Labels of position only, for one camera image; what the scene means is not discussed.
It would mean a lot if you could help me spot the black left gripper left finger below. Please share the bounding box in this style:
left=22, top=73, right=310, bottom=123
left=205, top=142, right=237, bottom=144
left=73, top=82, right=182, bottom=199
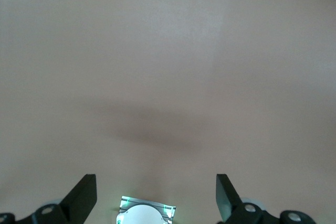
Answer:
left=0, top=173, right=97, bottom=224

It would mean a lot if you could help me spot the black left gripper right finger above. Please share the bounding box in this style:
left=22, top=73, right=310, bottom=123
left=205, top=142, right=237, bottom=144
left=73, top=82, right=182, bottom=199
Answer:
left=215, top=173, right=316, bottom=224

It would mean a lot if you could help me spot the brown table cover sheet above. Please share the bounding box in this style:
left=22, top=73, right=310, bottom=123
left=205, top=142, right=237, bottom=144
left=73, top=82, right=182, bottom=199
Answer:
left=0, top=0, right=336, bottom=224

